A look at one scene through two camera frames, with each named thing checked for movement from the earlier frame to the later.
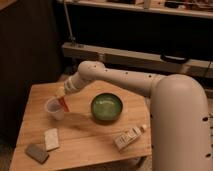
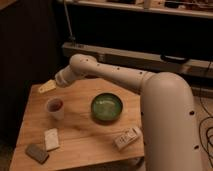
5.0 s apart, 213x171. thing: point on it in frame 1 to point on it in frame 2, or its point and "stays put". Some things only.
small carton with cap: (128, 136) stays put
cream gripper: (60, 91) to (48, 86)
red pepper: (63, 104) to (55, 104)
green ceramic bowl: (106, 107) stays put
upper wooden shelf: (195, 8) stays put
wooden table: (100, 127) stays put
